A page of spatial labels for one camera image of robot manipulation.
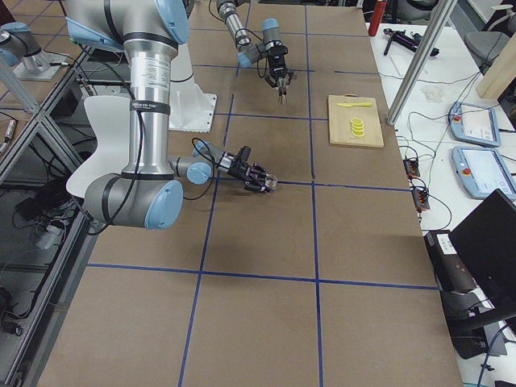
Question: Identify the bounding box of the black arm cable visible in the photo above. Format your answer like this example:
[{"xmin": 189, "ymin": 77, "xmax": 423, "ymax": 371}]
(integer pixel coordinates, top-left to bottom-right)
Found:
[
  {"xmin": 183, "ymin": 137, "xmax": 227, "ymax": 201},
  {"xmin": 207, "ymin": 0, "xmax": 271, "ymax": 81}
]

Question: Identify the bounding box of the teach pendant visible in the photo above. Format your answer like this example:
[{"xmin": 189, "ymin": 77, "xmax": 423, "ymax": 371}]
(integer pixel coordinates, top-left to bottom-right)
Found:
[
  {"xmin": 448, "ymin": 102, "xmax": 501, "ymax": 148},
  {"xmin": 451, "ymin": 147, "xmax": 515, "ymax": 201}
]

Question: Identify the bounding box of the black box device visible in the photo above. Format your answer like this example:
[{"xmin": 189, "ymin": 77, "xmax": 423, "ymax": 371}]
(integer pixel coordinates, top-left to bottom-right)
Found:
[{"xmin": 424, "ymin": 230, "xmax": 478, "ymax": 294}]

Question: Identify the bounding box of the black handheld tool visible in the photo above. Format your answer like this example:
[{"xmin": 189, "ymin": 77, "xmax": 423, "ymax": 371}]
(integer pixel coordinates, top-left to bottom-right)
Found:
[{"xmin": 383, "ymin": 28, "xmax": 423, "ymax": 56}]

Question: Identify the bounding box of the aluminium frame post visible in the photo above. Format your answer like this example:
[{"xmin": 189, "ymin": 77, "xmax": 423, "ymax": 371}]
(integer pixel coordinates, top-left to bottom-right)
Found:
[{"xmin": 386, "ymin": 0, "xmax": 457, "ymax": 126}]

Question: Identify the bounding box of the lower teach pendant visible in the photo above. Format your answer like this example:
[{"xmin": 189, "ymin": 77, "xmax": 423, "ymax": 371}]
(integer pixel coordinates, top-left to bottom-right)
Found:
[{"xmin": 451, "ymin": 147, "xmax": 515, "ymax": 201}]

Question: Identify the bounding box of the orange connector board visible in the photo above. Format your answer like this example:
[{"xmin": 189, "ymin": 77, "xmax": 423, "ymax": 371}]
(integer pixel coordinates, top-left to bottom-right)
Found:
[{"xmin": 403, "ymin": 158, "xmax": 420, "ymax": 177}]

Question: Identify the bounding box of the white chair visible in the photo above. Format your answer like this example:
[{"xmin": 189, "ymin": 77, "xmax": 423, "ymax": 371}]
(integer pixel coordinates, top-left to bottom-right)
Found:
[{"xmin": 66, "ymin": 95, "xmax": 130, "ymax": 198}]

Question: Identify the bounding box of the upper teach pendant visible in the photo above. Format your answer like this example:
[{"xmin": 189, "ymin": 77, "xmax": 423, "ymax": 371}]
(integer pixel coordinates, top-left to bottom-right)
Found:
[{"xmin": 448, "ymin": 102, "xmax": 501, "ymax": 148}]

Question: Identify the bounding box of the steel jigger measuring cup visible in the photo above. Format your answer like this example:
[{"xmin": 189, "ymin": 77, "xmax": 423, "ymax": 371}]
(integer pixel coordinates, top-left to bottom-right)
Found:
[{"xmin": 277, "ymin": 87, "xmax": 287, "ymax": 105}]

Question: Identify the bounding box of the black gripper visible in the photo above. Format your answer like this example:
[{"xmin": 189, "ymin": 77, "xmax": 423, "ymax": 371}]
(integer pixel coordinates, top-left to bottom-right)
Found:
[
  {"xmin": 227, "ymin": 153, "xmax": 277, "ymax": 194},
  {"xmin": 265, "ymin": 46, "xmax": 293, "ymax": 105}
]

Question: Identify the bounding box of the wooden plank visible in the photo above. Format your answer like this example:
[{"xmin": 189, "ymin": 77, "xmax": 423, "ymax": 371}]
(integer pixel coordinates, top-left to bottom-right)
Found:
[{"xmin": 476, "ymin": 34, "xmax": 515, "ymax": 100}]

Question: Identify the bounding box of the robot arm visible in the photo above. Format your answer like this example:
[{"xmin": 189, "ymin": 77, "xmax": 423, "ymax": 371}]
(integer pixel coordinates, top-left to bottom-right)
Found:
[
  {"xmin": 216, "ymin": 1, "xmax": 294, "ymax": 104},
  {"xmin": 65, "ymin": 1, "xmax": 189, "ymax": 229}
]

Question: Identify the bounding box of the black laptop monitor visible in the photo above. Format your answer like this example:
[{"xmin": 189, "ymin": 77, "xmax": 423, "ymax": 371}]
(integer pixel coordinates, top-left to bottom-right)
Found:
[{"xmin": 449, "ymin": 189, "xmax": 515, "ymax": 306}]

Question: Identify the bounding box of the yellow plastic knife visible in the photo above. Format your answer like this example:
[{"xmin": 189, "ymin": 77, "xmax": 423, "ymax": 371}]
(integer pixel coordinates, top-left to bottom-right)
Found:
[{"xmin": 336, "ymin": 102, "xmax": 373, "ymax": 108}]

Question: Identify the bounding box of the bamboo cutting board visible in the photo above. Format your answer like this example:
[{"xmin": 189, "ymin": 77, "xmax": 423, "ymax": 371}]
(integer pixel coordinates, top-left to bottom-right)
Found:
[{"xmin": 327, "ymin": 95, "xmax": 384, "ymax": 148}]

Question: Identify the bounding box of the red bottle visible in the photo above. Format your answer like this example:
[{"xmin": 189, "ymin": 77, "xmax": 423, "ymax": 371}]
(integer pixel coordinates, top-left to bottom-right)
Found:
[{"xmin": 368, "ymin": 0, "xmax": 387, "ymax": 37}]

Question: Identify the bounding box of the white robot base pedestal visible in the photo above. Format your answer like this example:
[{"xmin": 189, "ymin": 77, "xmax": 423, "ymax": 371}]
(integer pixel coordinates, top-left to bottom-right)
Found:
[{"xmin": 169, "ymin": 44, "xmax": 217, "ymax": 133}]

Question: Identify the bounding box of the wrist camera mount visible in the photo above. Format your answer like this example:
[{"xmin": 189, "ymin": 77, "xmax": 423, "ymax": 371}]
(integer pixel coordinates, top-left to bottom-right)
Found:
[{"xmin": 237, "ymin": 146, "xmax": 252, "ymax": 163}]

